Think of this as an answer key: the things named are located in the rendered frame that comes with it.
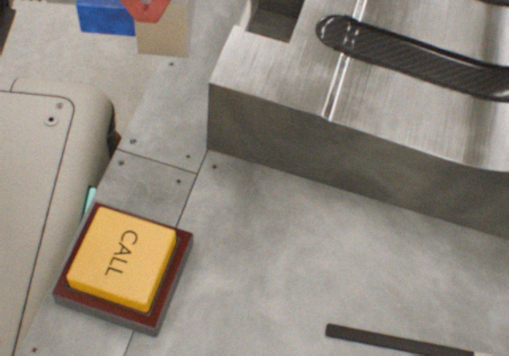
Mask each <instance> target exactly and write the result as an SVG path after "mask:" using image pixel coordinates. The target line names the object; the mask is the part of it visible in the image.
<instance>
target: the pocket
mask: <svg viewBox="0 0 509 356"><path fill-rule="evenodd" d="M304 3H305V0H249V2H248V3H247V7H246V9H245V10H244V13H243V16H242V18H241V20H240V22H239V25H238V27H241V30H242V31H245V32H248V33H253V34H256V35H259V36H262V37H267V38H270V39H273V40H276V41H281V42H284V43H287V44H289V42H290V39H291V37H292V35H293V31H294V29H295V26H296V24H297V20H298V18H299V16H300V13H301V10H302V7H303V5H304Z"/></svg>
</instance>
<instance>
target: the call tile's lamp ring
mask: <svg viewBox="0 0 509 356"><path fill-rule="evenodd" d="M100 207H104V208H106V209H109V210H112V211H117V212H119V213H122V214H124V215H129V216H131V217H134V218H137V219H141V220H144V221H147V222H149V223H153V224H156V225H159V226H163V227H166V228H169V229H171V230H175V232H176V237H178V238H180V241H179V243H178V246H177V249H176V251H175V254H174V255H173V259H172V261H171V263H170V266H169V269H168V271H167V273H166V275H165V279H164V281H163V283H162V286H161V289H160V291H159V293H158V295H157V299H156V301H155V303H154V306H153V309H152V311H151V313H150V316H147V315H143V314H141V313H138V312H135V311H131V310H129V309H126V308H122V307H119V306H117V305H114V304H110V303H108V302H105V301H102V300H98V299H96V298H93V297H91V296H87V295H84V294H82V293H79V292H75V291H72V290H70V289H67V288H65V286H66V284H67V283H68V278H67V275H68V272H69V270H70V268H71V267H72V263H73V262H74V260H75V258H76V255H77V254H78V251H79V249H80V247H81V245H82V243H83V241H84V239H85V237H86V234H87V232H88V230H89V228H90V226H91V224H92V222H93V220H94V217H95V215H96V213H97V211H98V209H99V208H100ZM191 237H192V233H191V232H188V231H186V230H181V229H178V228H176V227H173V226H169V225H166V224H163V223H160V222H156V221H153V220H151V219H146V218H143V217H141V216H138V215H134V214H131V213H129V212H126V211H121V210H119V209H116V208H113V207H109V206H107V205H104V204H101V203H97V202H95V205H94V207H93V208H92V210H91V213H90V215H89V216H88V218H87V221H86V223H85V225H84V228H83V229H82V231H81V233H80V236H79V237H78V239H77V242H76V244H75V246H74V248H73V250H72V252H71V254H70V256H69V258H68V261H67V263H66V265H65V267H64V269H63V271H62V273H61V275H60V278H59V280H58V281H57V283H56V286H55V288H54V289H53V291H52V294H54V295H57V296H61V297H64V298H65V299H68V300H72V301H75V302H77V303H80V304H84V305H87V306H88V307H91V308H95V309H98V310H100V311H103V312H107V313H110V314H112V315H116V316H118V317H121V318H124V319H128V320H130V321H133V322H136V323H140V324H142V325H145V326H147V327H152V328H154V329H155V328H156V326H157V322H158V320H159V318H160V315H161V312H162V310H163V307H164V305H165V302H166V300H167V297H168V295H169V292H170V289H171V287H172V285H173V282H174V279H175V277H176V275H177V271H178V269H179V267H180V264H181V261H182V259H183V256H184V255H185V251H186V249H187V246H188V243H189V241H190V238H191Z"/></svg>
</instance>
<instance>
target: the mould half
mask: <svg viewBox="0 0 509 356"><path fill-rule="evenodd" d="M345 14H346V15H348V16H351V17H354V18H355V19H357V20H358V21H361V22H364V23H368V24H370V25H375V26H378V27H380V28H384V29H388V30H390V31H393V32H396V33H400V34H402V35H405V36H408V37H412V38H414V39H417V40H420V41H423V42H425V43H428V44H431V45H435V46H437V47H439V48H443V49H446V50H449V51H451V52H455V53H459V54H461V55H464V56H468V57H471V58H474V59H477V60H481V61H484V62H488V63H492V64H502V65H509V6H498V5H494V4H490V3H487V2H482V1H479V0H305V3H304V5H303V7H302V10H301V13H300V16H299V18H298V20H297V24H296V26H295V29H294V31H293V35H292V37H291V39H290V42H289V44H287V43H284V42H281V41H276V40H273V39H270V38H267V37H262V36H259V35H256V34H253V33H248V32H245V31H242V30H241V27H238V26H235V25H234V26H233V28H232V30H231V33H230V35H229V37H228V39H227V42H226V44H225V46H224V48H223V51H222V53H221V55H220V58H219V60H218V62H217V64H216V67H215V69H214V71H213V73H212V76H211V78H210V80H209V82H208V120H207V141H206V148H207V149H210V150H213V151H216V152H219V153H223V154H227V155H229V156H232V157H237V158H239V159H242V160H245V161H250V162H253V163H256V164H260V165H263V166H266V167H268V168H273V169H276V170H279V171H282V172H286V173H289V174H292V175H295V176H299V177H302V178H306V179H308V180H312V181H316V182H318V183H321V184H326V185H328V186H332V187H334V188H339V189H342V190H345V191H347V192H352V193H355V194H358V195H362V196H365V197H368V198H371V199H376V200H378V201H381V202H384V203H389V204H391V205H395V206H397V207H402V208H405V209H407V210H410V211H415V212H417V213H421V214H424V215H428V216H431V217H434V218H436V219H441V220H444V221H447V222H450V223H454V224H457V225H460V226H465V227H467V228H470V229H473V230H478V231H480V232H484V233H486V234H491V235H494V236H496V237H500V238H504V239H507V240H509V103H498V102H492V101H487V100H483V99H477V98H473V97H471V96H467V95H463V94H461V93H458V92H455V91H450V90H448V89H445V88H443V87H439V86H436V85H433V84H431V83H427V82H424V81H422V80H419V79H415V78H413V77H410V76H408V75H403V74H401V73H398V72H394V71H391V70H389V69H386V68H382V67H380V66H377V65H374V64H370V63H368V62H364V61H362V60H357V59H354V58H351V57H349V56H346V55H345V54H344V53H342V52H339V51H336V50H333V48H329V47H328V46H326V45H325V44H323V43H322V42H321V41H320V40H319V38H318V37H317V33H316V27H317V23H318V21H319V20H320V19H322V18H323V17H326V16H329V15H342V16H344V15H345Z"/></svg>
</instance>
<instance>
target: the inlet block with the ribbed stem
mask: <svg viewBox="0 0 509 356"><path fill-rule="evenodd" d="M22 1H24V0H22ZM30 1H31V2H32V1H33V0H30ZM37 1H39V2H41V1H42V0H37ZM45 1H46V2H47V3H53V4H64V5H74V6H76V10H77V15H78V19H79V23H80V31H81V32H83V33H98V34H108V35H118V36H128V37H136V41H137V50H138V54H146V55H156V56H174V57H183V58H188V51H189V45H190V40H191V35H192V25H193V19H194V13H195V8H196V0H171V1H170V3H169V4H168V6H167V8H166V9H165V12H164V13H163V14H162V16H161V18H160V20H159V21H158V23H155V24H154V23H144V22H137V21H135V20H134V18H133V17H132V16H131V14H130V13H129V12H128V10H127V9H126V7H125V6H124V5H123V4H122V3H121V2H120V1H119V0H45ZM141 2H142V3H143V4H146V5H148V4H150V2H151V0H141Z"/></svg>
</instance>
